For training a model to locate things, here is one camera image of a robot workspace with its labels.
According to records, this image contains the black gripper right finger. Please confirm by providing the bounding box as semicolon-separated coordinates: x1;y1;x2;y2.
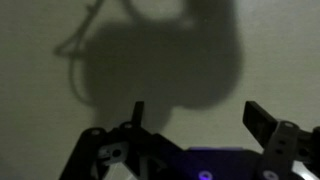
242;100;320;180

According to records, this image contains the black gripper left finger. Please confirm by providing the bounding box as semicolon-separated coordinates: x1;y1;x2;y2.
59;100;181;180

